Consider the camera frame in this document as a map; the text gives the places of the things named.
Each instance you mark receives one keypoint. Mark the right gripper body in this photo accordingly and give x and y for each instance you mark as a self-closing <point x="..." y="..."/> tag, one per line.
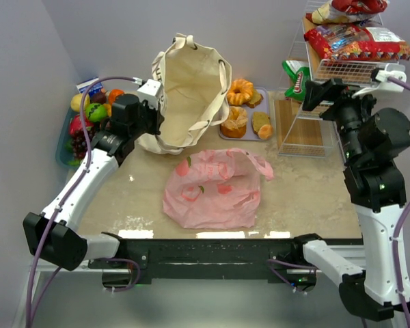
<point x="328" y="99"/>

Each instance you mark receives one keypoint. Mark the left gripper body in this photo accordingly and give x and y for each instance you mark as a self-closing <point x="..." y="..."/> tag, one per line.
<point x="156" y="118"/>

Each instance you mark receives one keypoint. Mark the green white chips bag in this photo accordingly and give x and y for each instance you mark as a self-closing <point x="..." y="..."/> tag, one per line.
<point x="299" y="74"/>

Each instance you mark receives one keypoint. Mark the large red cookie bag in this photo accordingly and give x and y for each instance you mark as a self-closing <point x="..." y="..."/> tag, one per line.
<point x="350" y="42"/>

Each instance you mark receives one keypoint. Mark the cream canvas tote bag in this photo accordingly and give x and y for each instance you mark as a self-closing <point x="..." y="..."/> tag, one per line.
<point x="195" y="81"/>

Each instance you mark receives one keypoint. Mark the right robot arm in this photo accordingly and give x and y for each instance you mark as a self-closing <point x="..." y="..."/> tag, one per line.
<point x="371" y="140"/>

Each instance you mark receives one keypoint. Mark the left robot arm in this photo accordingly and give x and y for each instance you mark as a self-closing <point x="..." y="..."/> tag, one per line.
<point x="52" y="234"/>

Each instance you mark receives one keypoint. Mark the lavender food tray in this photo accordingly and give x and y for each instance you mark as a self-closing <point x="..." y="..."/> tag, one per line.
<point x="263" y="107"/>

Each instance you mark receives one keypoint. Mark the pink plastic grocery bag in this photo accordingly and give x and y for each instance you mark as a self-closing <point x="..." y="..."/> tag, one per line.
<point x="216" y="189"/>

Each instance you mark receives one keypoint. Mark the orange fruit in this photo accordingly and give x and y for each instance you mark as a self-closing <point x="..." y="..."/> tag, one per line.
<point x="114" y="94"/>

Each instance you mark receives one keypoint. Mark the green fruit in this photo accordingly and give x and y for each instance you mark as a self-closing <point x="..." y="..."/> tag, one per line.
<point x="96" y="112"/>

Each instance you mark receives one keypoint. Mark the dark plum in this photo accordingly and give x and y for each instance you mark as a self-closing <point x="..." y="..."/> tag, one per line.
<point x="99" y="97"/>

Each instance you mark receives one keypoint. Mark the cake slice behind bundt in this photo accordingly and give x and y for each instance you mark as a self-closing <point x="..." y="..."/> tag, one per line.
<point x="255" y="100"/>

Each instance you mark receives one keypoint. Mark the brown bread slice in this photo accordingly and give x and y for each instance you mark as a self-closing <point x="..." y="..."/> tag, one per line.
<point x="259" y="119"/>

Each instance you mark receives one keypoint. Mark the small round bun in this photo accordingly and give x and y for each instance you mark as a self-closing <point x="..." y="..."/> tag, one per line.
<point x="265" y="132"/>

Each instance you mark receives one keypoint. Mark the pink dragon fruit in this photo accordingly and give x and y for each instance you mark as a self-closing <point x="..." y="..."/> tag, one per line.
<point x="78" y="124"/>

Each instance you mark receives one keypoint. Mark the orange bundt cake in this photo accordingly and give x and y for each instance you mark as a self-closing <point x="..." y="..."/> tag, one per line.
<point x="240" y="92"/>

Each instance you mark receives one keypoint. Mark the yellow lemon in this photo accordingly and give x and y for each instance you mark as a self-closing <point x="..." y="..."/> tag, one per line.
<point x="75" y="103"/>

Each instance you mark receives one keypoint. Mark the sugared bundt cake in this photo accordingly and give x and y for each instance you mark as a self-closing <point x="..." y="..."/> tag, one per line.
<point x="235" y="125"/>

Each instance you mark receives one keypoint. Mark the teal fruit bin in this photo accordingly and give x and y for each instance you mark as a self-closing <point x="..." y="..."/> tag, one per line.
<point x="64" y="154"/>

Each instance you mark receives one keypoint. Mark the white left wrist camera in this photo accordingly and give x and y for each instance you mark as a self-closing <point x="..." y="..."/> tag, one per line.
<point x="150" y="91"/>

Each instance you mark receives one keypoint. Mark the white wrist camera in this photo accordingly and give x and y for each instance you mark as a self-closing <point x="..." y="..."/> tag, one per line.
<point x="381" y="86"/>
<point x="150" y="91"/>

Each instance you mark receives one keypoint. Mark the white wire shelf rack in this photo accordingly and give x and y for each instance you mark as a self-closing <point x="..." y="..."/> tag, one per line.
<point x="304" y="132"/>

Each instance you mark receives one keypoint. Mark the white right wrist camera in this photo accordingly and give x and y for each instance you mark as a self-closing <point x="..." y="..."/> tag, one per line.
<point x="381" y="86"/>

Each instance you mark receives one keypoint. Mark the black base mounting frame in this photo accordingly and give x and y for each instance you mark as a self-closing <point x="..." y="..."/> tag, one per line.
<point x="144" y="260"/>

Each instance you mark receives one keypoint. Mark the aluminium table frame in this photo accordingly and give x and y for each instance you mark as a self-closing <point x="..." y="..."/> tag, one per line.
<point x="40" y="277"/>

